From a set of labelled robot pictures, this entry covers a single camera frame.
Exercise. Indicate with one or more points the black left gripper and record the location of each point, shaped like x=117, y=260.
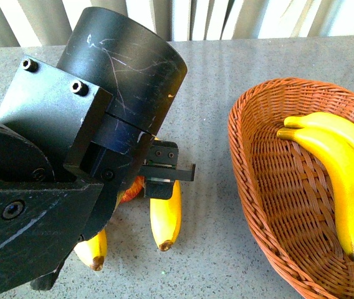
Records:
x=160, y=170

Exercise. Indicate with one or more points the red yellow apple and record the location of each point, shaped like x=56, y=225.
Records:
x=134, y=190

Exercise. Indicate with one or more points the yellow banana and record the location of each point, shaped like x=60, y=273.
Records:
x=166, y=218
x=93, y=252
x=325, y=121
x=338, y=158

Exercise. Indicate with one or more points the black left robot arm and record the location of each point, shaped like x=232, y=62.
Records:
x=73, y=138

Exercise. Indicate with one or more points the brown wicker basket right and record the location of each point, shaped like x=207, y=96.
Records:
x=286, y=194

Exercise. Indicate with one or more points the yellow banana front in basket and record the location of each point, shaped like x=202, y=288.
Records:
x=338, y=158

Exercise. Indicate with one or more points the grey pleated curtain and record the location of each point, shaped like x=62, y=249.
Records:
x=42, y=23

